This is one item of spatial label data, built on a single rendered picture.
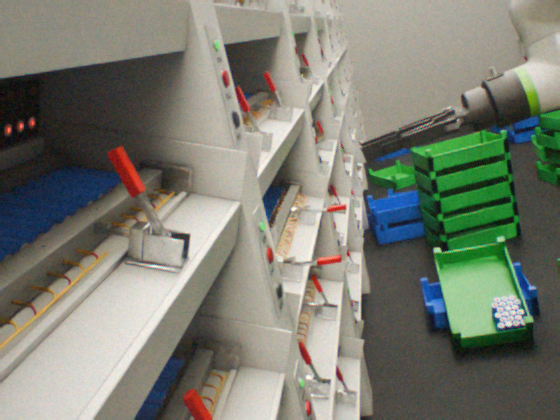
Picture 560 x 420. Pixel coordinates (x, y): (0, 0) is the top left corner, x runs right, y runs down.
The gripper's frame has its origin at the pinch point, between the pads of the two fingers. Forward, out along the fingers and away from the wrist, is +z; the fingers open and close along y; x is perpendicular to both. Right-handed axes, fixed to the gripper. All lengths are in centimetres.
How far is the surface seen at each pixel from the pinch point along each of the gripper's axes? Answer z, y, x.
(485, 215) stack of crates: -24, -109, 59
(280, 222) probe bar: 19.8, 15.0, 3.3
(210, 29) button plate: 10, 53, -27
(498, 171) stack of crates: -33, -110, 45
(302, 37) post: 13, -83, -25
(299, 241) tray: 17.8, 16.1, 7.3
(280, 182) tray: 22.3, -10.9, 1.7
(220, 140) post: 13, 57, -17
